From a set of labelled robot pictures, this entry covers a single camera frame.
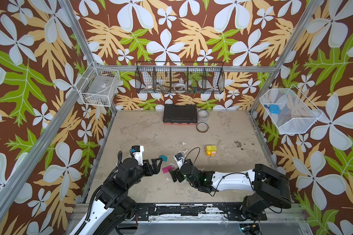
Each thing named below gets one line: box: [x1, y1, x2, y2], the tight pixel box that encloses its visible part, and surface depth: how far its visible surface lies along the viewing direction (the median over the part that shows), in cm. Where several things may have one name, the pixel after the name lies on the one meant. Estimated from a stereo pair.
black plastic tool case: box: [162, 103, 198, 125], surface depth 117 cm
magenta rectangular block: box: [162, 164, 173, 174], surface depth 92 cm
